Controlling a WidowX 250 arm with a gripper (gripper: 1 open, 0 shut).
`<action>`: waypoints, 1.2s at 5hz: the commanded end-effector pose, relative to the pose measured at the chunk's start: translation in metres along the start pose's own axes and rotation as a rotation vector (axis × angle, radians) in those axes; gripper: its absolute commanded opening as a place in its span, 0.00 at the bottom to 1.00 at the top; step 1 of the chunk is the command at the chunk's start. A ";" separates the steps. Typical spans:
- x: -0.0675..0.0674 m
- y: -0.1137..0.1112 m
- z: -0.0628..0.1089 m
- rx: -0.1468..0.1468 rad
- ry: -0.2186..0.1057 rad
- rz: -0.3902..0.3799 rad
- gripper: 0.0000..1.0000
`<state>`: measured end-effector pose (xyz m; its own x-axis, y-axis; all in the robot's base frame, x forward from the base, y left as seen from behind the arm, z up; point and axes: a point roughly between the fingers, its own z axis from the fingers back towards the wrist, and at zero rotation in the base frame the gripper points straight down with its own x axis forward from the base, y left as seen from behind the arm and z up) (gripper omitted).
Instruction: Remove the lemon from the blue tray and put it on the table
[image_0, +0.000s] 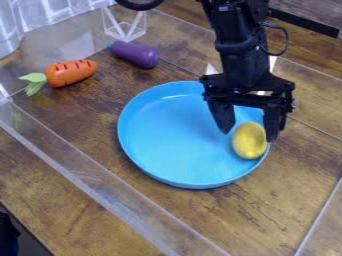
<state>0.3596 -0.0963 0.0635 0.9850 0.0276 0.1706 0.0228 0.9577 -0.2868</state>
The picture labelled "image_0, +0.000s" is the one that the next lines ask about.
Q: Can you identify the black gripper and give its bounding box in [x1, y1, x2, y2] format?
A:
[199, 36, 295, 142]

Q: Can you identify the yellow toy lemon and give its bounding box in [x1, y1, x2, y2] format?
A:
[232, 122, 267, 159]

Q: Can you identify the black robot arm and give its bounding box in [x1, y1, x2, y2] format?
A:
[199, 0, 295, 142]

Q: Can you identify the blue round plastic tray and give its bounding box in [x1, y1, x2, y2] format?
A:
[118, 81, 264, 189]

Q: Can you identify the purple toy eggplant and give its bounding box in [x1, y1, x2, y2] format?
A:
[107, 40, 159, 69]

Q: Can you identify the orange toy carrot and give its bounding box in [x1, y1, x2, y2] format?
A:
[20, 59, 99, 96]

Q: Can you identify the white sheer curtain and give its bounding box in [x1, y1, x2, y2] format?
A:
[0, 0, 116, 59]

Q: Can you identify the clear acrylic corner bracket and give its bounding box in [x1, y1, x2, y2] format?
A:
[101, 7, 147, 42]

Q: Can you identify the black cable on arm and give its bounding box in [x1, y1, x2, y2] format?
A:
[114, 0, 291, 57]

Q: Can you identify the clear acrylic enclosure wall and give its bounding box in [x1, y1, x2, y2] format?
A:
[0, 2, 342, 256]

